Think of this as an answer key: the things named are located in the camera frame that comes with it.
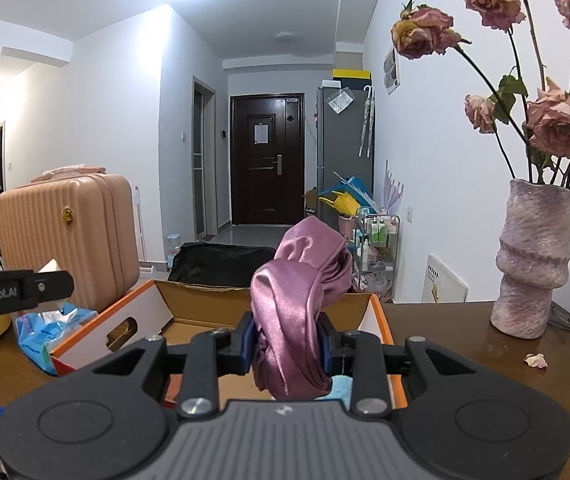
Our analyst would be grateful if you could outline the pink ribbed suitcase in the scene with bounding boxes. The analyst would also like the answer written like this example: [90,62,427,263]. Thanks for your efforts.
[0,164,141,311]

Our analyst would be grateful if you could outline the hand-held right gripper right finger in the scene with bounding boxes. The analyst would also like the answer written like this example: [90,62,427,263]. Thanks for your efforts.
[315,312,492,419]

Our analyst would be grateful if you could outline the brown cardboard box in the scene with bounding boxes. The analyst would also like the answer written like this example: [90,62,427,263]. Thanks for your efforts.
[300,187,318,224]

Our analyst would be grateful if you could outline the pink textured vase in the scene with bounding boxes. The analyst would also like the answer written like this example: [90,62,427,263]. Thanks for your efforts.
[490,178,570,340]

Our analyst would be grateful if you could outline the yellow and black box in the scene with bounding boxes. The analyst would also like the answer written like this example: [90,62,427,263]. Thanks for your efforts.
[332,68,374,87]

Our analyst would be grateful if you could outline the pink satin cloth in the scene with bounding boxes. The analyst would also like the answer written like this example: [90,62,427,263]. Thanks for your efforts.
[250,217,355,401]

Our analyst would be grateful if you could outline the white hanging umbrella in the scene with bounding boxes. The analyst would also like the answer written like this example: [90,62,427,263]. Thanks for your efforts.
[359,86,375,159]

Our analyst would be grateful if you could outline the grey framed glass door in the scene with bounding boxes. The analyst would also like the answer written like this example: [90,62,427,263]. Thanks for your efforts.
[192,76,216,244]

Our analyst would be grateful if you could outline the trolley with bottles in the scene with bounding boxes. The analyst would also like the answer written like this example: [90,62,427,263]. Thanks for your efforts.
[347,206,398,304]

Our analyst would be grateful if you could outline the wall picture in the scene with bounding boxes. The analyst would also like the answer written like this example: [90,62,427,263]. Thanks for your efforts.
[383,45,402,96]

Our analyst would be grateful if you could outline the grey refrigerator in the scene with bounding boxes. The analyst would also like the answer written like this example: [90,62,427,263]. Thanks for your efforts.
[316,82,376,226]

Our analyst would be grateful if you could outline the black bag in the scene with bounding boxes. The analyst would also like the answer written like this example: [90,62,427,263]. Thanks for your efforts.
[167,241,278,289]

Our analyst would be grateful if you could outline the clear plastic bag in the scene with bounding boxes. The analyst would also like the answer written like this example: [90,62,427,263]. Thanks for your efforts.
[327,87,355,114]

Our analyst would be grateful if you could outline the black eyeglasses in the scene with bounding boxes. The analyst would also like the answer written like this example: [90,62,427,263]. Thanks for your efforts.
[547,301,570,331]

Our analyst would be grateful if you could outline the purple wall decoration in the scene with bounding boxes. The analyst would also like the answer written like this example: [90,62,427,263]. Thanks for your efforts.
[382,159,406,211]

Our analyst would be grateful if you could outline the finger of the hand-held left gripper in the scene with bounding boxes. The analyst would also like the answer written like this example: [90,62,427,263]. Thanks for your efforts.
[19,270,75,307]

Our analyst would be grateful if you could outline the blue tissue pack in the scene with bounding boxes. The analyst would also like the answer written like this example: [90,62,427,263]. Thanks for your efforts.
[14,259,100,377]

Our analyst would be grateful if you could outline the yellow watering can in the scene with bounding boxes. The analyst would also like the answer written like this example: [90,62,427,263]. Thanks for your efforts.
[318,191,361,219]

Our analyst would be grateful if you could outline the cardboard box with pumpkin print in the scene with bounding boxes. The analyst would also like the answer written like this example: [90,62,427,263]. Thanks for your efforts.
[50,279,408,409]

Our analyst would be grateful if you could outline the dark wooden door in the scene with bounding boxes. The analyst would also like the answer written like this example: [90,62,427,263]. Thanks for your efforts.
[230,94,306,226]

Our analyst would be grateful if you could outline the light blue fluffy plush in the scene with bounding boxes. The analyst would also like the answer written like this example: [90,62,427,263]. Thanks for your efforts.
[324,375,355,404]

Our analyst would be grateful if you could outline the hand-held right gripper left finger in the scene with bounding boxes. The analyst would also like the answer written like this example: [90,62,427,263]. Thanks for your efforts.
[80,312,256,419]

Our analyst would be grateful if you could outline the bunch of dried roses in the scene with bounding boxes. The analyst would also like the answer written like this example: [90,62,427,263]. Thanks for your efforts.
[391,0,570,192]

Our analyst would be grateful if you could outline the blue bag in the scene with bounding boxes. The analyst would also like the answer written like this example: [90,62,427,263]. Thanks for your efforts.
[332,172,378,214]

